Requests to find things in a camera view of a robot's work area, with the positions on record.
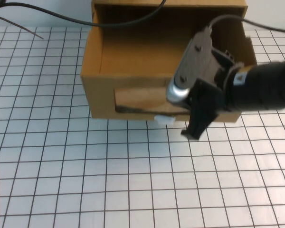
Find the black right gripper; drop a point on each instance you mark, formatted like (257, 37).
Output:
(206, 97)

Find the cardboard drawer with dark window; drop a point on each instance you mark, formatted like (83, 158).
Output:
(137, 59)

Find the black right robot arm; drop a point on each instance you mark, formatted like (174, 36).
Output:
(263, 85)

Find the cardboard shoe box shell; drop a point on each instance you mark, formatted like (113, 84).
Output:
(133, 3)

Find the white grid tablecloth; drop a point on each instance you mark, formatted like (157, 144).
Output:
(109, 171)

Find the brown and silver wrist camera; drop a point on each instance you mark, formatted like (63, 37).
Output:
(194, 54)

